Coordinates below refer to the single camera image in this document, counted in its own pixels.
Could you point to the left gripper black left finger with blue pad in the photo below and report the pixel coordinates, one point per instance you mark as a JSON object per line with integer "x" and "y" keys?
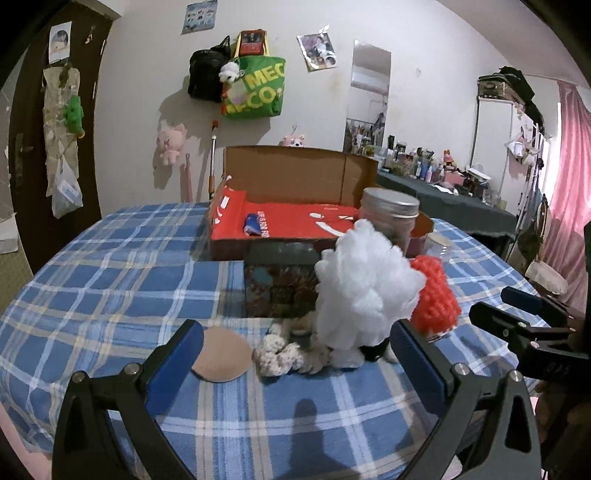
{"x": 86, "y": 445}

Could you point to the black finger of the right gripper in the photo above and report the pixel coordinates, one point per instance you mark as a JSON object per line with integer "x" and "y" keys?
{"x": 548, "y": 309}
{"x": 536, "y": 345}

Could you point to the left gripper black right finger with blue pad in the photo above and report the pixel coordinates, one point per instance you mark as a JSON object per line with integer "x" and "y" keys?
{"x": 507, "y": 445}

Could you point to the red mesh bath sponge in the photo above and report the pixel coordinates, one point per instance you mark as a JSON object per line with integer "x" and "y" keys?
{"x": 438, "y": 310}

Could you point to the round tan powder puff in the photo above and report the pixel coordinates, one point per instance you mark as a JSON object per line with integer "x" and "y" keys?
{"x": 224, "y": 357}

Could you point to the black pompom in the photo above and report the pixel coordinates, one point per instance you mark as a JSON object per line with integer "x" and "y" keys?
{"x": 376, "y": 352}

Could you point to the cream knitted scrunchie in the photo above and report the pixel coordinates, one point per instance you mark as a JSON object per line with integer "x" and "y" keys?
{"x": 291, "y": 345}

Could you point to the white mesh bath pouf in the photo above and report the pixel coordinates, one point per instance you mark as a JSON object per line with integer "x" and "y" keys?
{"x": 365, "y": 284}

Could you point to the white towel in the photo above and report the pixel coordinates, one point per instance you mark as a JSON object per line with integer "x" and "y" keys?
{"x": 351, "y": 358}

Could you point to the pink curtain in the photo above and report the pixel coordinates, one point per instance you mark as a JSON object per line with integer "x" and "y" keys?
{"x": 564, "y": 246}

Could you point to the small jar gold pins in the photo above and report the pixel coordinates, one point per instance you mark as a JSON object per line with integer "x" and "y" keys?
{"x": 439, "y": 246}

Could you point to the dark green covered side table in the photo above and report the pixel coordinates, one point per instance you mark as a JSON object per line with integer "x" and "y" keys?
{"x": 468, "y": 214}

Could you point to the white wardrobe cabinet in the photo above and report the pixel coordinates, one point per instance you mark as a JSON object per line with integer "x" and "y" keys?
{"x": 507, "y": 145}

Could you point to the large glass jar metal lid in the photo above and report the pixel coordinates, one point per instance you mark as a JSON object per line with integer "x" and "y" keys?
{"x": 391, "y": 212}

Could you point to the dark beauty cream box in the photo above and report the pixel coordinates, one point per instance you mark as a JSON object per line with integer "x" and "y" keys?
{"x": 280, "y": 280}

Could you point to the plastic bag on door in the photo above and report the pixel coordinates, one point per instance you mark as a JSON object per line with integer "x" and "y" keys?
{"x": 67, "y": 195}

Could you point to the suitcase on wardrobe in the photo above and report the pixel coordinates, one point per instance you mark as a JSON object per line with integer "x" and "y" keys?
{"x": 497, "y": 87}

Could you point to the red paper box liner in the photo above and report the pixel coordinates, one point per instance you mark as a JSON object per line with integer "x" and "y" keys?
{"x": 284, "y": 220}

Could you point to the blue folded cloth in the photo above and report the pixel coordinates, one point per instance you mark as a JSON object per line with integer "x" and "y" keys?
{"x": 255, "y": 225}

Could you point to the open cardboard box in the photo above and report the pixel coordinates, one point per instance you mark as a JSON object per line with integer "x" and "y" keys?
{"x": 300, "y": 176}

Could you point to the green plush on door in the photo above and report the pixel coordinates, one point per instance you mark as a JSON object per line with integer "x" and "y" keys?
{"x": 73, "y": 116}

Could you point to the green tote bag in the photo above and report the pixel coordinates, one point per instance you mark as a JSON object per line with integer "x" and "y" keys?
{"x": 259, "y": 92}

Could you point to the dark wooden door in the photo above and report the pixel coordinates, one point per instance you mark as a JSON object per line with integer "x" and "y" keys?
{"x": 42, "y": 235}

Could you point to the mop handle orange grip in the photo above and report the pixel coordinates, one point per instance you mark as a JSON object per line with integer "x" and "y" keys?
{"x": 211, "y": 163}

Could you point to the pink plush bunny on wall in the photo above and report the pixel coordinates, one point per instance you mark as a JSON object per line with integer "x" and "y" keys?
{"x": 170, "y": 143}

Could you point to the wall mirror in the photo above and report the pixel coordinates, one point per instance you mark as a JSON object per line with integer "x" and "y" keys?
{"x": 368, "y": 99}

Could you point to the pink plush cat on wall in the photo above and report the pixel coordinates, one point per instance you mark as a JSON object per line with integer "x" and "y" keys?
{"x": 296, "y": 141}

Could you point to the photo collage on wall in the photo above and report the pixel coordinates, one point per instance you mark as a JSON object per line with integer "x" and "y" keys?
{"x": 318, "y": 52}

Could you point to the black backpack on wall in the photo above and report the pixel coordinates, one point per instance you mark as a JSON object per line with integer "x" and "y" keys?
{"x": 204, "y": 68}

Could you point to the small white plush keychain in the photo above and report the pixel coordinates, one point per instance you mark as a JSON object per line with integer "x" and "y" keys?
{"x": 230, "y": 72}

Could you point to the blue poster on wall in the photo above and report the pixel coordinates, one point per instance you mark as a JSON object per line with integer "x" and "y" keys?
{"x": 199, "y": 16}

